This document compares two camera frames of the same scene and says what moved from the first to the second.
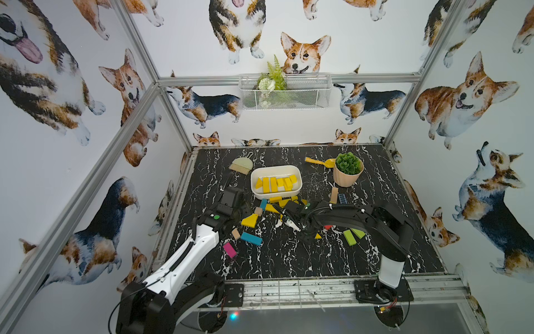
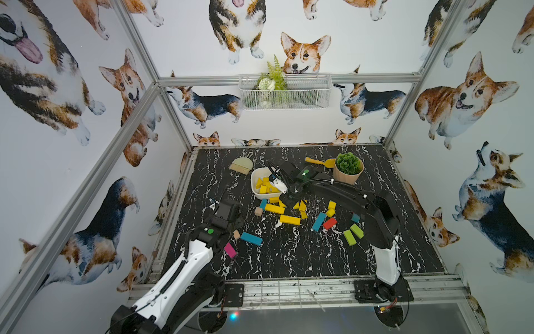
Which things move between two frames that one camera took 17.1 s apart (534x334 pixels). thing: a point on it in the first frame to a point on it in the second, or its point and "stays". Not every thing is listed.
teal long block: x=251 y=239 stays
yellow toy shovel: x=329 y=163 stays
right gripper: x=306 y=239 to x=286 y=200
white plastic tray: x=275 y=171 stays
